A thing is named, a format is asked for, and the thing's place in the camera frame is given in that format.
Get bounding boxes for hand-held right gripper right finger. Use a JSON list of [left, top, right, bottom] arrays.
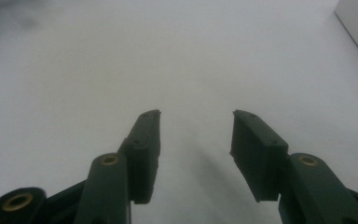
[[229, 109, 358, 224]]

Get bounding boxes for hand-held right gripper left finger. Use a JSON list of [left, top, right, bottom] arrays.
[[74, 108, 162, 224]]

